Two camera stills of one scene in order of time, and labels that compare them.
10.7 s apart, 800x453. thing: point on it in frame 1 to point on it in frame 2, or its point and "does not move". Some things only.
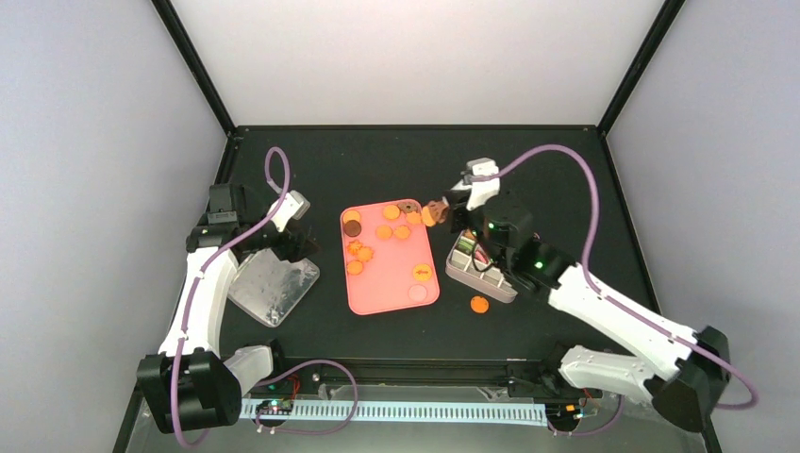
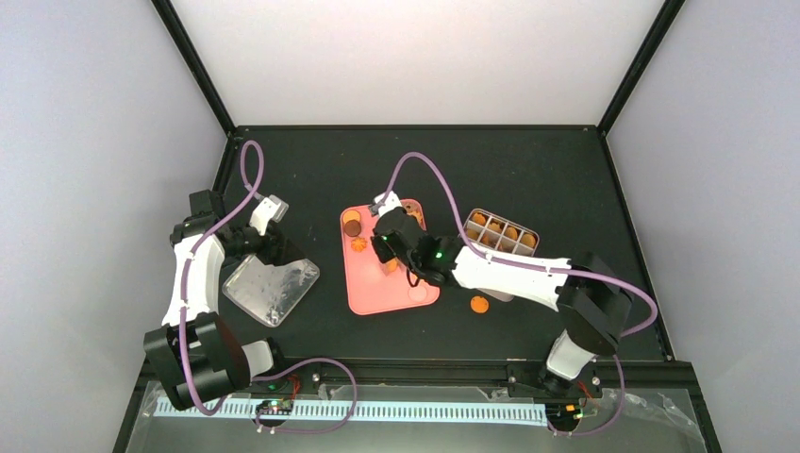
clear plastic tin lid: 270,290 does not move
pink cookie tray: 389,257 does not move
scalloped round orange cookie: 355,267 to 392,264
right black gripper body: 456,224 to 381,252
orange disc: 479,304 does not move
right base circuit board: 563,413 does not move
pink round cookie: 417,293 does not move
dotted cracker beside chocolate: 351,215 does not move
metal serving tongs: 440,209 to 388,272
